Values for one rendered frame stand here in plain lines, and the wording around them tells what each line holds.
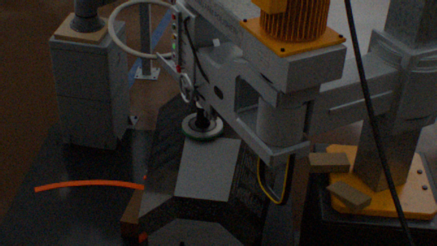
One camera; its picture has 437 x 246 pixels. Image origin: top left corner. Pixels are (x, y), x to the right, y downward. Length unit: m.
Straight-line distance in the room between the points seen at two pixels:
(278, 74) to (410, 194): 1.18
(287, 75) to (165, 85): 3.11
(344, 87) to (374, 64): 0.23
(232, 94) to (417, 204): 1.07
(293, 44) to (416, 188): 1.25
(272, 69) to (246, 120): 0.44
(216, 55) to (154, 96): 2.33
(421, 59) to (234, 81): 0.76
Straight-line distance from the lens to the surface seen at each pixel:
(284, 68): 2.02
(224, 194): 2.73
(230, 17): 2.32
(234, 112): 2.49
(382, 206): 2.89
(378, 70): 2.49
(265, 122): 2.29
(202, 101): 2.85
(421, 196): 3.01
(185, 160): 2.91
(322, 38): 2.13
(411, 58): 2.49
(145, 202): 2.91
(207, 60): 2.61
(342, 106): 2.39
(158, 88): 5.01
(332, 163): 2.98
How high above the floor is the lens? 2.66
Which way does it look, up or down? 35 degrees down
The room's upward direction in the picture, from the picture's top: 3 degrees clockwise
